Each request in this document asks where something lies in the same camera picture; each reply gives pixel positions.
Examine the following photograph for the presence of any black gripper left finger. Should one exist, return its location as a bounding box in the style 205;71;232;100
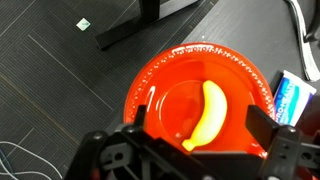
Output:
134;105;147;127

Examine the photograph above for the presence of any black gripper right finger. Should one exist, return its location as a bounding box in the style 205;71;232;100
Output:
245;105;280;151

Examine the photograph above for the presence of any yellow toy banana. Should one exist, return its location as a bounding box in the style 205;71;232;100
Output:
182;80;228;151

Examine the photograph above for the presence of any near red bowl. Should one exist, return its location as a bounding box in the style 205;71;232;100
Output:
123;42;275;158

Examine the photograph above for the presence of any blue toothpaste tube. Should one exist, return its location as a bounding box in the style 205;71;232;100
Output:
271;70;317;126

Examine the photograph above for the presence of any black table leg base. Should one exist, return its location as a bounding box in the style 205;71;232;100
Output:
95;0;198;50

